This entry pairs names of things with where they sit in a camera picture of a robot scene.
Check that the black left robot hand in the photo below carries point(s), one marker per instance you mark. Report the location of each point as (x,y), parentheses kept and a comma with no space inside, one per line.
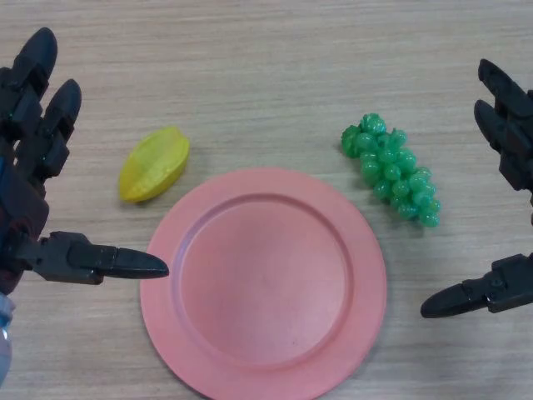
(25,208)

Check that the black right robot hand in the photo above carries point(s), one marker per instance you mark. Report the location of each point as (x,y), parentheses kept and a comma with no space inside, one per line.
(510,125)

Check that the pink round plate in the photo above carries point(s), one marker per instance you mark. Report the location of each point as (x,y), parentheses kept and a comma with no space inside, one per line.
(262,283)

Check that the green grape bunch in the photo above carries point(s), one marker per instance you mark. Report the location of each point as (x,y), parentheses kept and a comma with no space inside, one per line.
(393,175)

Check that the yellow starfruit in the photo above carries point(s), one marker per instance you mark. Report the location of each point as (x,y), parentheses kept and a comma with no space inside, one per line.
(154,164)

